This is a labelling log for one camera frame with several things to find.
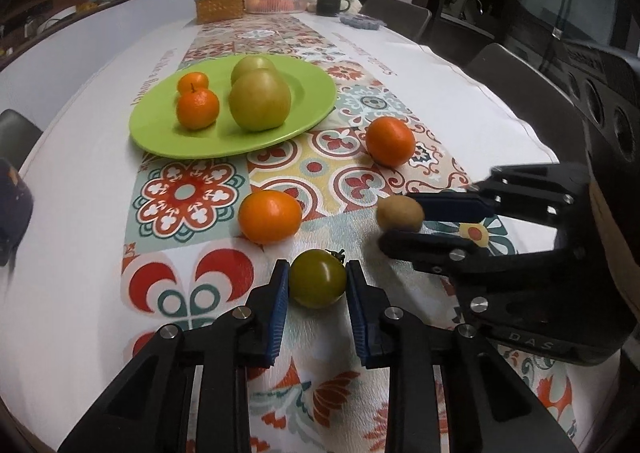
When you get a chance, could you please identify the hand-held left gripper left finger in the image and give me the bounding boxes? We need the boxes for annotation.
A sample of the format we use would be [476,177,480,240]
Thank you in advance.
[57,259,292,453]

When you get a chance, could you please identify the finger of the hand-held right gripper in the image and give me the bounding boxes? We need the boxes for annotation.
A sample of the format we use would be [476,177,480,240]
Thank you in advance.
[378,228,587,285]
[407,164,592,230]

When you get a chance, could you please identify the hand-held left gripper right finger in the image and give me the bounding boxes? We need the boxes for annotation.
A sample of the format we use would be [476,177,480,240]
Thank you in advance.
[345,259,580,453]

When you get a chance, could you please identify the brown kiwi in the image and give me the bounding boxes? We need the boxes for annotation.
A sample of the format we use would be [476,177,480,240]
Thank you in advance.
[376,195,426,233]

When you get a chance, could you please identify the green tomato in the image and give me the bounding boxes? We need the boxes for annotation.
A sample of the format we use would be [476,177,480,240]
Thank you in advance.
[289,249,348,310]

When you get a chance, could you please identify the green plate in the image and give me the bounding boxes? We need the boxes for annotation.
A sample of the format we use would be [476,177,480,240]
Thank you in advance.
[128,53,337,160]

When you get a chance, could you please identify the orange tangerine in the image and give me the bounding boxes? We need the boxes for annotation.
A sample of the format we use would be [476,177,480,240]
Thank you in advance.
[178,72,209,94]
[238,190,303,244]
[176,87,221,130]
[365,116,417,168]

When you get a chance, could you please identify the patterned table runner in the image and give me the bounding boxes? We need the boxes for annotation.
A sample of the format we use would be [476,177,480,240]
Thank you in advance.
[122,13,621,453]

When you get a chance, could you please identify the grey chair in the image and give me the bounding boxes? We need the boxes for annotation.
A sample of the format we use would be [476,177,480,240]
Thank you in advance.
[360,0,432,42]
[0,109,44,170]
[465,43,590,164]

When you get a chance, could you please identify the pink plastic basket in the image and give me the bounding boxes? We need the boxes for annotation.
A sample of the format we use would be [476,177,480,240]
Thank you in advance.
[243,0,310,14]

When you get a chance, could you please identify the navy blue mug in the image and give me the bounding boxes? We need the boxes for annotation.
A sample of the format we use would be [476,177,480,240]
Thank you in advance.
[0,158,35,267]

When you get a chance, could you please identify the wicker box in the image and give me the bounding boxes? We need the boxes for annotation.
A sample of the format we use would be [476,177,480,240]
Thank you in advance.
[195,0,245,24]

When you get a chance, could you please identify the white counter cabinets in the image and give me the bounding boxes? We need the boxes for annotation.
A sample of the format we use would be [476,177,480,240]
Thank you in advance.
[0,0,241,98]

